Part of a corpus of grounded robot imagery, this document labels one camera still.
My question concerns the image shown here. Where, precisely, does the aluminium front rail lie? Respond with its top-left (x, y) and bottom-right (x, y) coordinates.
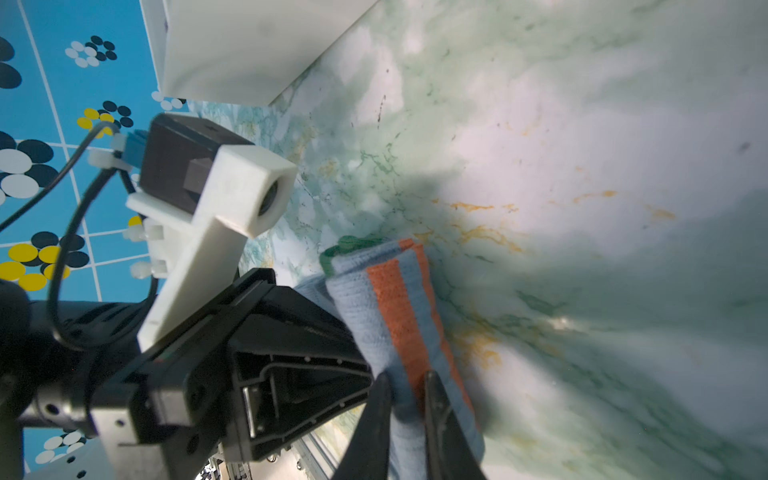
top-left (196, 433), bottom-right (339, 480)

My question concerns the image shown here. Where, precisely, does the white divided storage box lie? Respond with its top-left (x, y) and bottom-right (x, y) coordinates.
top-left (140, 0), bottom-right (373, 107)

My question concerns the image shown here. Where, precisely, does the grey blue striped sock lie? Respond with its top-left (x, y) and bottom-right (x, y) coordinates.
top-left (296, 236), bottom-right (485, 479)

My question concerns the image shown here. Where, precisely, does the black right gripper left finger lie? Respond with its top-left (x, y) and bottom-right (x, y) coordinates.
top-left (332, 373), bottom-right (392, 480)

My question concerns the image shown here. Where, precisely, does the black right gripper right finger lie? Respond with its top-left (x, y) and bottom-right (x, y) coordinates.
top-left (425, 371), bottom-right (486, 480)

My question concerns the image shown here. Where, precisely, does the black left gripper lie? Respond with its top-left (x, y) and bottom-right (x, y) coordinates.
top-left (1, 269), bottom-right (373, 479)

